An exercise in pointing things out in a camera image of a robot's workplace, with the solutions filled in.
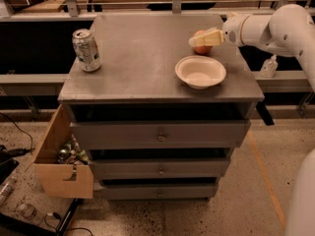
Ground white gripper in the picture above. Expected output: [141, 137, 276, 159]
[189, 14, 249, 47]

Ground red apple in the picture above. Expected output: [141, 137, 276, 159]
[193, 29, 213, 55]

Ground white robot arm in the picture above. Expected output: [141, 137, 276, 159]
[189, 4, 315, 236]

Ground crumpled 7up can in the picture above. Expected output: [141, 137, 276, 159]
[72, 29, 101, 73]

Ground white paper bowl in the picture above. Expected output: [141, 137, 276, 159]
[175, 55, 226, 89]

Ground grey drawer cabinet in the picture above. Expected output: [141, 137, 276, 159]
[59, 13, 263, 200]

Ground snack packets in box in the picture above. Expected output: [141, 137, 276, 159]
[57, 136, 89, 165]

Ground wooden side box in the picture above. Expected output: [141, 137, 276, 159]
[25, 103, 95, 200]

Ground glass jar on floor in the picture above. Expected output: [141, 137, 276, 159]
[19, 203, 36, 220]

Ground clear plastic bottle on floor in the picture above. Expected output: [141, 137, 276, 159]
[0, 177, 17, 205]

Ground black floor equipment base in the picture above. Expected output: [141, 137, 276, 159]
[0, 199, 83, 236]

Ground black cable on floor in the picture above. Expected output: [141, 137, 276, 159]
[0, 111, 35, 155]

